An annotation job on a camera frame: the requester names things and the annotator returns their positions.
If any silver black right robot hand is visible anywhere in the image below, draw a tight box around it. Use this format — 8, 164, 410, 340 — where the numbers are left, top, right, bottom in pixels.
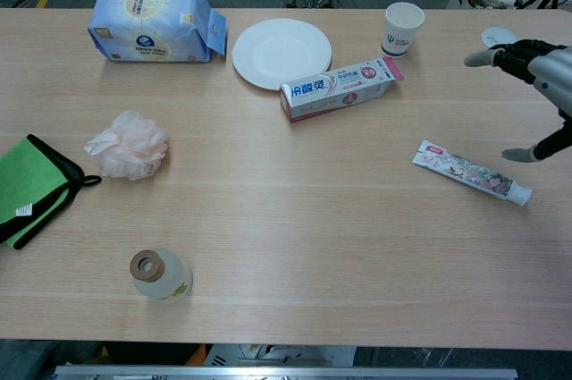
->
463, 38, 572, 163

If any floral toothpaste tube white cap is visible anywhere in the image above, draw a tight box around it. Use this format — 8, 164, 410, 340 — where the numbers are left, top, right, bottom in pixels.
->
410, 139, 534, 207

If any floral tissue pack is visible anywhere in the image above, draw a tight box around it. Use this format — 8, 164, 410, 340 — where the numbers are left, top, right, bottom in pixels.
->
279, 56, 406, 124

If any robot base electronics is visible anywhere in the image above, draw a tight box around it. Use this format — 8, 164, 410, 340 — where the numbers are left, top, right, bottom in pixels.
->
207, 343, 357, 367

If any white round table grommet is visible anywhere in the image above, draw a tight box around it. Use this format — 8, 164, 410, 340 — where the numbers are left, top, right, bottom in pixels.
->
481, 26, 517, 47

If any white paper cup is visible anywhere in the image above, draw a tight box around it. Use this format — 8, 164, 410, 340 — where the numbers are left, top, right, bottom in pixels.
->
380, 2, 425, 60

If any white paper plate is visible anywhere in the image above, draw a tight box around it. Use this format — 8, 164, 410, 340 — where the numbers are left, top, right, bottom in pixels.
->
231, 18, 333, 91

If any blue tissue pack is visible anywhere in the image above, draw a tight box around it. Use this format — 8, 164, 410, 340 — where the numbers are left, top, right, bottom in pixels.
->
87, 0, 229, 63

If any pink bath pouf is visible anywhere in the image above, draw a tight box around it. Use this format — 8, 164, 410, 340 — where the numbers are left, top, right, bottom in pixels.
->
83, 110, 170, 182

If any green cloth black trim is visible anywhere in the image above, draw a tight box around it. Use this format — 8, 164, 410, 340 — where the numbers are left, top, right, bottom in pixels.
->
0, 133, 103, 250

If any aluminium rail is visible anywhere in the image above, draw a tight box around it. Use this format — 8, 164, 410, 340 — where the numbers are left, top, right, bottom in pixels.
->
53, 365, 519, 380

